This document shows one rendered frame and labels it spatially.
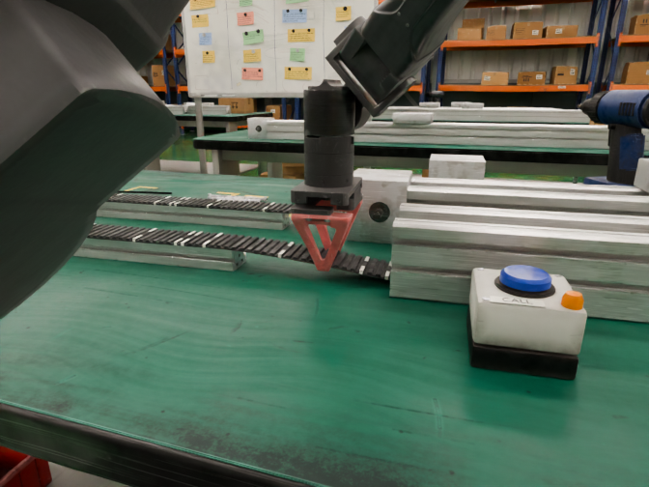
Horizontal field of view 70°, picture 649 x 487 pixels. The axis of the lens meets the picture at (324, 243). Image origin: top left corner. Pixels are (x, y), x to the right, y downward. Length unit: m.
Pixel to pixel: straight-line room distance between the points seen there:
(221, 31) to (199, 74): 0.37
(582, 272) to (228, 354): 0.35
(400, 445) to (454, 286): 0.23
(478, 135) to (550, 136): 0.28
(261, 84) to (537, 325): 3.41
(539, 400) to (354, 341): 0.16
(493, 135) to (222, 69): 2.35
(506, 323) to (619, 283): 0.17
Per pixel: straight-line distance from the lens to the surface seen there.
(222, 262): 0.60
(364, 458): 0.32
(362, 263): 0.56
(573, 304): 0.40
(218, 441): 0.34
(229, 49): 3.82
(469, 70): 11.00
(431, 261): 0.50
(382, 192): 0.68
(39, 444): 0.43
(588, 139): 2.15
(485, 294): 0.40
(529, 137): 2.11
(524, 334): 0.40
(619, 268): 0.53
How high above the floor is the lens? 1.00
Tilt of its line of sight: 18 degrees down
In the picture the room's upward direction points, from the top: straight up
